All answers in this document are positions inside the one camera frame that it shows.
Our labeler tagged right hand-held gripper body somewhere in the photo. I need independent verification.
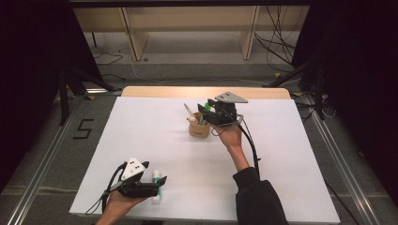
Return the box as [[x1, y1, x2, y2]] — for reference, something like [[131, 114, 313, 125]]
[[205, 91, 249, 127]]

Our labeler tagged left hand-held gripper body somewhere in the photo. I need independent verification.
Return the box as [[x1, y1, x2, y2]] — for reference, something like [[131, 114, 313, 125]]
[[109, 157, 161, 199]]

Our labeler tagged green highlighter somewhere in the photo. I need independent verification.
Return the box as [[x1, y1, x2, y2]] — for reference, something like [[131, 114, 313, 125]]
[[199, 100, 212, 126]]

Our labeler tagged silver pen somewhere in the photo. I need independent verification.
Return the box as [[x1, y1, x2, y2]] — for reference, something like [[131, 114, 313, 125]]
[[183, 102, 197, 122]]

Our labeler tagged wooden pen holder cup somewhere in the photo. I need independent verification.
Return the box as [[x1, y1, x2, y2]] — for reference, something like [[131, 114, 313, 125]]
[[187, 112, 211, 139]]

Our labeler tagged person's right hand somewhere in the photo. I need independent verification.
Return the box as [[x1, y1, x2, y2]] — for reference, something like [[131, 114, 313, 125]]
[[209, 121, 245, 155]]

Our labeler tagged person's left hand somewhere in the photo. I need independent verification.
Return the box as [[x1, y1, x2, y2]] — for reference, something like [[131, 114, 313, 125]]
[[102, 189, 147, 220]]

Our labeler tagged white and green glue stick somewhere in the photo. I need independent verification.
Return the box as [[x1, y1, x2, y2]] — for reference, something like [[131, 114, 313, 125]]
[[151, 170, 162, 203]]

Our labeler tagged white board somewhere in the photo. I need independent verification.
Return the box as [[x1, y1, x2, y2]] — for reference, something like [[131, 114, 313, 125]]
[[69, 96, 342, 224]]

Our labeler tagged wooden table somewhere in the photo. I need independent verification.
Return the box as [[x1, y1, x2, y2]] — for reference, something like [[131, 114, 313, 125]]
[[121, 86, 292, 100]]

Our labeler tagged beige shelf unit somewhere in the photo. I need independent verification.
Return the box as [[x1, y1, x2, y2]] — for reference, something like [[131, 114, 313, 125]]
[[73, 6, 311, 62]]

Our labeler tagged black metal stand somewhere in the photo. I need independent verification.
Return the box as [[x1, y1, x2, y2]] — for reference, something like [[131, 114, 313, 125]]
[[58, 66, 117, 126], [262, 55, 327, 121]]

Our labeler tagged dark curtain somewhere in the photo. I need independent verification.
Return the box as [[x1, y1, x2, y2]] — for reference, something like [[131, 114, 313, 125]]
[[0, 0, 105, 192], [291, 0, 398, 199]]

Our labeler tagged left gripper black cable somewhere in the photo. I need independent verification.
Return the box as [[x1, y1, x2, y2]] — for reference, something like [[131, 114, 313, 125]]
[[84, 161, 127, 217]]

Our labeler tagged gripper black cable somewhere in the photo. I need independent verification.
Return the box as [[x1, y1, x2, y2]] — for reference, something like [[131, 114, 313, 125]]
[[84, 161, 127, 217], [210, 113, 263, 180]]

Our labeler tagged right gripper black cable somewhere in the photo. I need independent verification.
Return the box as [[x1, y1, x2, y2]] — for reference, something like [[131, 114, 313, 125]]
[[210, 113, 263, 180]]

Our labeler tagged bundle of black cables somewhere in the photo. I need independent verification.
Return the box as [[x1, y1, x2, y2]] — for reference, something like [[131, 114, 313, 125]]
[[253, 6, 302, 73]]

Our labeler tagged aluminium floor rail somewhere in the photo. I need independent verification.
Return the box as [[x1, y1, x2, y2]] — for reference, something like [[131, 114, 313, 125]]
[[6, 96, 86, 225], [300, 93, 382, 225]]

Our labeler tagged black floor cable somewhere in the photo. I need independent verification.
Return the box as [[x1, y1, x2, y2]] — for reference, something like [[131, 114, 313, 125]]
[[93, 52, 127, 83]]

